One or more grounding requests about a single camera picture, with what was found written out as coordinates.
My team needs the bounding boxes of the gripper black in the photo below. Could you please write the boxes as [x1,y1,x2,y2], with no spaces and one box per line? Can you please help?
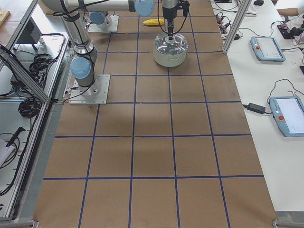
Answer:
[162,0,190,40]

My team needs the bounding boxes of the glass pot lid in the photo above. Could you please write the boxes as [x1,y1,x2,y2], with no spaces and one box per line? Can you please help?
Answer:
[154,33,189,55]

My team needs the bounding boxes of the yellow corn cob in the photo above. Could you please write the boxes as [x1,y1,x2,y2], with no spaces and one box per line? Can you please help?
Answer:
[143,18,164,26]

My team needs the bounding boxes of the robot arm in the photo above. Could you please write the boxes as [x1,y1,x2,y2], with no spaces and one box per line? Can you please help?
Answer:
[43,0,190,97]
[82,11,112,28]

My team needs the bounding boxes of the pale green cooking pot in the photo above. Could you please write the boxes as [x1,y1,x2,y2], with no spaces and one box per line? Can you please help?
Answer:
[153,47,188,67]

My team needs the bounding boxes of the far teach pendant tablet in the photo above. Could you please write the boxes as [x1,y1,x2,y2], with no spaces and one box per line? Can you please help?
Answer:
[250,37,285,62]

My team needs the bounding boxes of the teach pendant tablet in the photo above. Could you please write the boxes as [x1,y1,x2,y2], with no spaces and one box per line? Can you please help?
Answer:
[269,96,304,137]
[250,37,285,62]

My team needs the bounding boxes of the black power adapter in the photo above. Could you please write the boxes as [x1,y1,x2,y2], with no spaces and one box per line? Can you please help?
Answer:
[247,103,266,114]

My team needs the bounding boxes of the brown paper grid mat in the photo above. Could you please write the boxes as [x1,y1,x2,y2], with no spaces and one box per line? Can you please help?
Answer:
[34,0,276,228]

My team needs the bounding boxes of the near teach pendant tablet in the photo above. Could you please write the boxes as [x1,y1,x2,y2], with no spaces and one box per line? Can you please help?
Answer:
[269,96,304,137]

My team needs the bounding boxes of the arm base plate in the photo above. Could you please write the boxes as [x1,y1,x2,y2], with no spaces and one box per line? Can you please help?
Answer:
[88,12,119,33]
[68,75,110,105]

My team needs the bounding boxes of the aluminium frame post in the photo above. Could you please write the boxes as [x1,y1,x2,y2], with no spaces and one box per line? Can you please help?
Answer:
[222,0,251,54]

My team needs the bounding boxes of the coiled black cables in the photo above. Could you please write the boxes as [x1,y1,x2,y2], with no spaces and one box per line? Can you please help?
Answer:
[18,98,40,118]

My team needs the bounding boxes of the aluminium frame rail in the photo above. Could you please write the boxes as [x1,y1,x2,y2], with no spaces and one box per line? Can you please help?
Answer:
[0,44,50,103]

